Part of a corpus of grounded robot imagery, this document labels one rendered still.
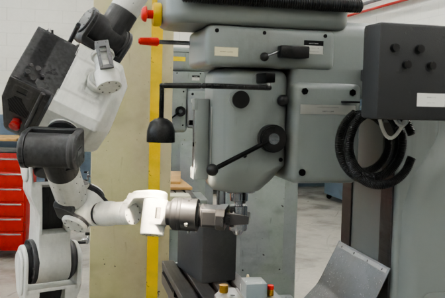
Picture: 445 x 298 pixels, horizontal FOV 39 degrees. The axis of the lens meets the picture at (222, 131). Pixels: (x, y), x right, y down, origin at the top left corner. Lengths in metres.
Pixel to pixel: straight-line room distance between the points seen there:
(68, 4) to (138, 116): 7.46
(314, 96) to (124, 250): 2.04
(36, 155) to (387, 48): 0.89
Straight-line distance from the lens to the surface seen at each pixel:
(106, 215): 1.82
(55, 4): 10.71
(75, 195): 1.79
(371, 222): 1.80
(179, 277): 2.11
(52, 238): 2.08
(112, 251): 3.44
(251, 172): 1.59
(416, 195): 1.68
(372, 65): 1.42
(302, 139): 1.60
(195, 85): 1.48
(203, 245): 2.01
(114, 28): 1.91
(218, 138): 1.58
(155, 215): 1.70
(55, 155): 1.64
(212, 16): 1.53
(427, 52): 1.46
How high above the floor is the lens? 1.55
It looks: 3 degrees down
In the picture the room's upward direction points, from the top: 2 degrees clockwise
